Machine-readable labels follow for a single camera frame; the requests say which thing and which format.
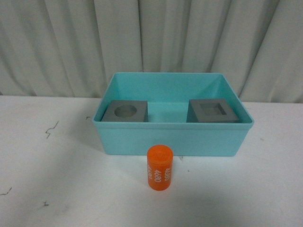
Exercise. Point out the gray block with square hole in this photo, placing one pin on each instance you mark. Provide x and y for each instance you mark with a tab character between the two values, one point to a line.
213	110

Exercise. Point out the light blue plastic box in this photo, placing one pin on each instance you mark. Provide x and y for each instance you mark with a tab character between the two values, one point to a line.
167	95

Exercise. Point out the orange cylinder with white numbers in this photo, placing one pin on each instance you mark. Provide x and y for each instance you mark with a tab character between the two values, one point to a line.
159	167

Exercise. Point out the gray block with round hole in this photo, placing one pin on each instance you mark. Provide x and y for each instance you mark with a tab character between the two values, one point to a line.
126	111

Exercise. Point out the white pleated curtain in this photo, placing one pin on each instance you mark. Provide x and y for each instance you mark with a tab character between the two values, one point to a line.
71	48

